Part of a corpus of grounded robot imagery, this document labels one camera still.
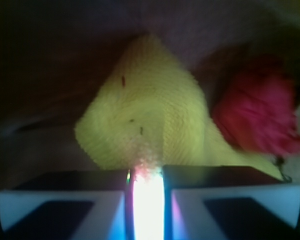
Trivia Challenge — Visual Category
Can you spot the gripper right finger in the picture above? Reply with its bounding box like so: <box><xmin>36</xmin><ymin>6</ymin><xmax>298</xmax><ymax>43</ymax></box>
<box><xmin>163</xmin><ymin>165</ymin><xmax>300</xmax><ymax>240</ymax></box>

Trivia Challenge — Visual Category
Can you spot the crumpled red cloth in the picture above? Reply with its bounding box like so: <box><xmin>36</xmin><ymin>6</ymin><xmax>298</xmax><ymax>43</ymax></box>
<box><xmin>212</xmin><ymin>55</ymin><xmax>300</xmax><ymax>157</ymax></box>

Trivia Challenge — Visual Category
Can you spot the yellow terry cloth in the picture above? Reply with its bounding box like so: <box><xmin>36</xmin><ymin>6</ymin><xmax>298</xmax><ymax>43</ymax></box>
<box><xmin>74</xmin><ymin>35</ymin><xmax>283</xmax><ymax>180</ymax></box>

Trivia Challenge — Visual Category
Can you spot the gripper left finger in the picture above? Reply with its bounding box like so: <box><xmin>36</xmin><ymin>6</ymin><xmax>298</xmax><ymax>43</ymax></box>
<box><xmin>0</xmin><ymin>169</ymin><xmax>135</xmax><ymax>240</ymax></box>

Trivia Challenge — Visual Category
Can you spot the brown paper bag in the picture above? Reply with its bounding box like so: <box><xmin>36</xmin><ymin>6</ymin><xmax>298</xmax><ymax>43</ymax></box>
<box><xmin>0</xmin><ymin>0</ymin><xmax>300</xmax><ymax>189</ymax></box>

